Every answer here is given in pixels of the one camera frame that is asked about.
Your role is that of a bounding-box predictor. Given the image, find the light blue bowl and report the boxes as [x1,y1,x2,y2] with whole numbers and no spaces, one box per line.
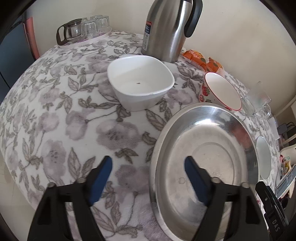
[255,136,271,180]

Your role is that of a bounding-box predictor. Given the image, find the large stainless steel plate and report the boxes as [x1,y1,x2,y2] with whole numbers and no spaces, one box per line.
[149,103,259,240]

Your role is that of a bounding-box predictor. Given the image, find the strawberry pattern red-rimmed bowl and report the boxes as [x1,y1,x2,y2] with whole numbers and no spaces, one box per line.
[198,72,242,112]

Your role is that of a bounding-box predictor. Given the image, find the white square bowl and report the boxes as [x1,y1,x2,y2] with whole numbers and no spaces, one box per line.
[107,55,175,111]

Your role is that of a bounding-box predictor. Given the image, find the floral purple tablecloth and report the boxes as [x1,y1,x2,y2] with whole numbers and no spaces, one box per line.
[0,31,282,241]

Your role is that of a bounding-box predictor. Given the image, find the clear glass mug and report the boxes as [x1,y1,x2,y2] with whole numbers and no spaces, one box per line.
[241,81,271,120]

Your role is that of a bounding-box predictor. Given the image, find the orange snack packet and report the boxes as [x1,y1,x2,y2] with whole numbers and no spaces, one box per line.
[183,50,206,71]
[206,57,225,75]

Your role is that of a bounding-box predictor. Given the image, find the round white tray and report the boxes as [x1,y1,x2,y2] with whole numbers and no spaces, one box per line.
[59,27,112,49]

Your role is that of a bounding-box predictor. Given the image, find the clear drinking glass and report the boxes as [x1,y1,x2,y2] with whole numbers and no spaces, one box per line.
[90,15,109,33]
[82,19,99,39]

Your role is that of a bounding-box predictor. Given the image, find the pink rolled mat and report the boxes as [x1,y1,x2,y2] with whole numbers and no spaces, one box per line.
[23,16,40,60]

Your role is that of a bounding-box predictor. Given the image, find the stainless steel thermos jug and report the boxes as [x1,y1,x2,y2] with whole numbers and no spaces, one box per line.
[142,0,203,63]

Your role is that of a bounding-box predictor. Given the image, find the glass teapot black handle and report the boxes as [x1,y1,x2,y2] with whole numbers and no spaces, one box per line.
[56,18,83,46]

